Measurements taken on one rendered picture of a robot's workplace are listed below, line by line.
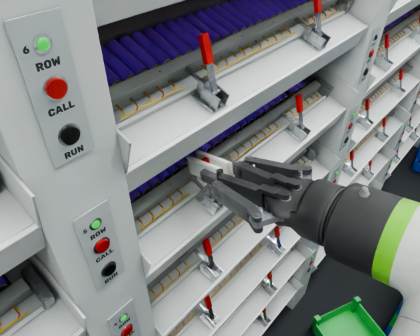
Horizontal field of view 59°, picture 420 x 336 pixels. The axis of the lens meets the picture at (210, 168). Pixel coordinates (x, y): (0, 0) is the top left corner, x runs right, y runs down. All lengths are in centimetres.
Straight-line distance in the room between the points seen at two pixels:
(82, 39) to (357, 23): 61
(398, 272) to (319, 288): 123
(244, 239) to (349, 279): 94
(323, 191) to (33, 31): 32
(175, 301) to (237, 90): 40
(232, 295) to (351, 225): 58
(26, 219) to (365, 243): 32
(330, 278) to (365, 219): 127
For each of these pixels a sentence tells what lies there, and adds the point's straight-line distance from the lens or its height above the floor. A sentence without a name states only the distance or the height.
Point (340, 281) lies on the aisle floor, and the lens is 167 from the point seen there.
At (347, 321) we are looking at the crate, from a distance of 158.
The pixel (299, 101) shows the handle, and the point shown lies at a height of 97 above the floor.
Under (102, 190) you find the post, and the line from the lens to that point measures 38.
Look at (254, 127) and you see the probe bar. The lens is 71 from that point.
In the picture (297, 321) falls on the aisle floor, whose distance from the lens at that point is 153.
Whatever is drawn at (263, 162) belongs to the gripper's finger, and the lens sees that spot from 53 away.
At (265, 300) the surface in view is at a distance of 117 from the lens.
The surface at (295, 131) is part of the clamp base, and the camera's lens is 77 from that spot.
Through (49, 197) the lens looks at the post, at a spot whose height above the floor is 110.
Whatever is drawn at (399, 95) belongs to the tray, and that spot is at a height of 71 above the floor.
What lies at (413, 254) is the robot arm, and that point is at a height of 105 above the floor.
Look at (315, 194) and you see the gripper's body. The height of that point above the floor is 103.
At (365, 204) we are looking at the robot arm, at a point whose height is 105.
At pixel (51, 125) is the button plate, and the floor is 116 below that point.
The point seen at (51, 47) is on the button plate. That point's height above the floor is 122.
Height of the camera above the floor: 132
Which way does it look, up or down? 40 degrees down
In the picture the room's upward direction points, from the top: straight up
